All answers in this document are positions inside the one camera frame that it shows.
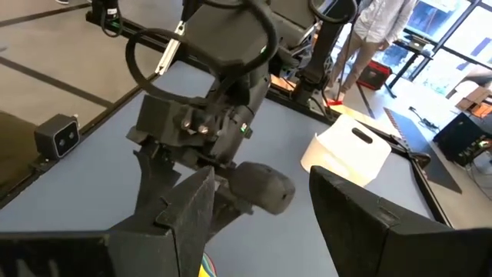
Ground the white plastic basket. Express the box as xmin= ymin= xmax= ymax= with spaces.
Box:
xmin=300 ymin=113 xmax=393 ymax=189

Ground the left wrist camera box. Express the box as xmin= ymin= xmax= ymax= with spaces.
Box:
xmin=126 ymin=93 xmax=217 ymax=151

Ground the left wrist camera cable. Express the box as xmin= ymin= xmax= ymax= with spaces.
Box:
xmin=125 ymin=0 xmax=280 ymax=107

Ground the black electronics box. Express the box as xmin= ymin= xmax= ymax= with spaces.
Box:
xmin=433 ymin=112 xmax=492 ymax=167

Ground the black table-level camera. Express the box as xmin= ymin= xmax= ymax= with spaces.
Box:
xmin=32 ymin=113 xmax=81 ymax=162

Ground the teal measuring cup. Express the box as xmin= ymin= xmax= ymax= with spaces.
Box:
xmin=202 ymin=252 xmax=216 ymax=277

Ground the black cable bundle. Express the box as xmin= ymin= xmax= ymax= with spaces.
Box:
xmin=91 ymin=0 xmax=125 ymax=38

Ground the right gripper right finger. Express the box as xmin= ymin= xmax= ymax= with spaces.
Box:
xmin=309 ymin=165 xmax=492 ymax=277

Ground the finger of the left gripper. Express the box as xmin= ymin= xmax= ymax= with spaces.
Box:
xmin=132 ymin=142 xmax=181 ymax=221
xmin=209 ymin=180 xmax=254 ymax=242

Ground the brown cardboard box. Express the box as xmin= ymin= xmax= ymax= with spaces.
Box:
xmin=455 ymin=85 xmax=492 ymax=119

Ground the red and black toolbox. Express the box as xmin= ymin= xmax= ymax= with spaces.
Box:
xmin=356 ymin=59 xmax=393 ymax=92

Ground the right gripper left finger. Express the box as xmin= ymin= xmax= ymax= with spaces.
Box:
xmin=0 ymin=165 xmax=216 ymax=277

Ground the person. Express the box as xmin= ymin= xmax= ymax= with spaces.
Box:
xmin=326 ymin=0 xmax=418 ymax=95

